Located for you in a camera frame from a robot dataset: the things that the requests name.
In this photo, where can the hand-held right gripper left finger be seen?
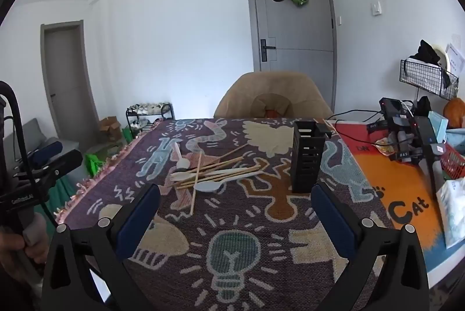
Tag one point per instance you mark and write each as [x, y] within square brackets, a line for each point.
[140, 220]

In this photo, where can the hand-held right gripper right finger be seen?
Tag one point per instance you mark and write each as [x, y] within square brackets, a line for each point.
[332, 223]

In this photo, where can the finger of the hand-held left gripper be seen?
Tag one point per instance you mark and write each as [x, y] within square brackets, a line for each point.
[58, 165]

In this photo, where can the cream spoon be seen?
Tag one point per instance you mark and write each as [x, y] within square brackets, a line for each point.
[178, 175]

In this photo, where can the black utensil holder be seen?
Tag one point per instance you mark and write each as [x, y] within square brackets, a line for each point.
[307, 162]

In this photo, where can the white plastic spoon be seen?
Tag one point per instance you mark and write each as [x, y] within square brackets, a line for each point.
[180, 156]

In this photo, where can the person's left hand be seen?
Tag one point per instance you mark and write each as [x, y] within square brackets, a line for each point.
[16, 249]

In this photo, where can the dark blue pillow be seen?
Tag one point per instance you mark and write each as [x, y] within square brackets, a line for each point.
[47, 151]

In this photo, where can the green cloth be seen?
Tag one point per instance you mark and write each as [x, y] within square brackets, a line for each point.
[65, 187]

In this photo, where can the bright green bag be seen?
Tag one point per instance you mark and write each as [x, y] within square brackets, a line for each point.
[95, 165]

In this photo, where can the cardboard box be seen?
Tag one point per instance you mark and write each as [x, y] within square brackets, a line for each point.
[110, 129]

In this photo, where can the orange red printed mat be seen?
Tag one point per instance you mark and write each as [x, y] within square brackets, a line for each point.
[392, 187]

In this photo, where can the dark green bag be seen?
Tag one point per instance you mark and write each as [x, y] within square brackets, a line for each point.
[127, 134]

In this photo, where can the plain grey door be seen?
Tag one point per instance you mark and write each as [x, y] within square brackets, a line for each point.
[67, 78]

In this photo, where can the orange snack packet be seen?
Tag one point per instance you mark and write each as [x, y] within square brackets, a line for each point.
[385, 147]

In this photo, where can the printed blanket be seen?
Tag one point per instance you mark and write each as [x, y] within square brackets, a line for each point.
[236, 223]

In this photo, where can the black shoe rack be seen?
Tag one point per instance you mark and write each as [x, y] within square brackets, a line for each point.
[150, 120]

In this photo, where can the group of shoes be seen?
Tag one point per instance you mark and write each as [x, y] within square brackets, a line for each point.
[149, 108]

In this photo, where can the white plastic bag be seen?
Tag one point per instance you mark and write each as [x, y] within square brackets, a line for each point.
[452, 212]

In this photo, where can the red plastic basket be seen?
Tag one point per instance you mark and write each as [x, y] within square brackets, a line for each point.
[452, 162]

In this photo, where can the light blue box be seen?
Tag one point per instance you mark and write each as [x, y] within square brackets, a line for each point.
[437, 123]

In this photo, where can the tan chair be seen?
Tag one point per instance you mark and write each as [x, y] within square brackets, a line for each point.
[272, 85]

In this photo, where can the orange round cushion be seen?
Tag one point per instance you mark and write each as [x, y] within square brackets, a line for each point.
[456, 112]

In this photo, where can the black cloth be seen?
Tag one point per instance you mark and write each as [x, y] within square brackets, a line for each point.
[428, 52]

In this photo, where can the white papers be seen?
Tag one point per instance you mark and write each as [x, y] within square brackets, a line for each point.
[456, 58]

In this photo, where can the white light switch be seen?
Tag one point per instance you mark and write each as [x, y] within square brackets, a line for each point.
[376, 8]

